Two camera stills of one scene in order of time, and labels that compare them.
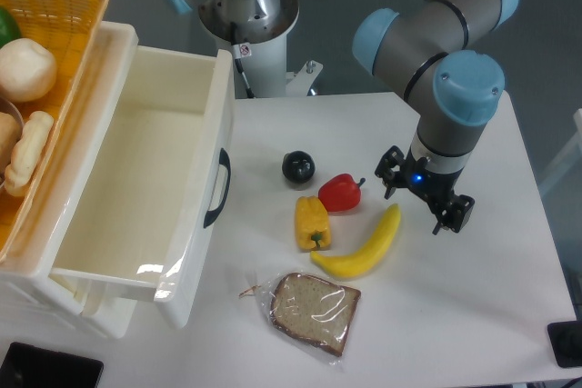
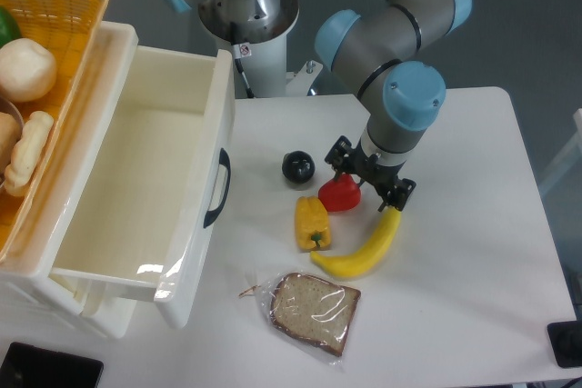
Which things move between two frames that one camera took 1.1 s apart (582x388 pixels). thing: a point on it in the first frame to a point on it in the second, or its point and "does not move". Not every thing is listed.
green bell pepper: [9, 29] does not move
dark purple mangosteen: [298, 166] does not move
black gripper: [436, 185] to [370, 169]
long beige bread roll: [26, 152] does not move
